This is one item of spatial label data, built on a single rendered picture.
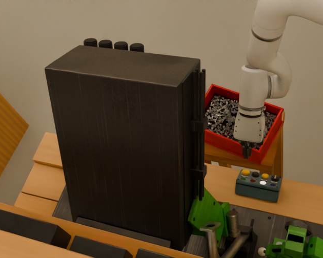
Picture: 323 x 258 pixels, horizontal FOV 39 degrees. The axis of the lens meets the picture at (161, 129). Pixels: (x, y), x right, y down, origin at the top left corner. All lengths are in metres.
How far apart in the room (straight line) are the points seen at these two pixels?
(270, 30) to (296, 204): 0.65
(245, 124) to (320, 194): 0.36
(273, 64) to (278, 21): 0.18
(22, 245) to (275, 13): 0.88
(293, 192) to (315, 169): 1.05
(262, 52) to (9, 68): 2.67
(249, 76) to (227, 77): 1.59
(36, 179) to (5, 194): 1.18
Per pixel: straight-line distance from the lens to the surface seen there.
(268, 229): 1.63
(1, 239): 0.63
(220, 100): 1.90
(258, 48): 1.34
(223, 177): 1.71
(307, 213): 1.65
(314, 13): 1.20
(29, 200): 1.94
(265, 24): 1.27
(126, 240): 0.99
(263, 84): 1.49
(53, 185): 1.92
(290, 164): 2.72
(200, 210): 1.30
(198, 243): 1.63
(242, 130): 1.57
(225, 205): 1.45
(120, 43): 1.27
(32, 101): 3.43
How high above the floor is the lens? 2.45
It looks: 57 degrees down
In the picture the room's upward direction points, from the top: 24 degrees counter-clockwise
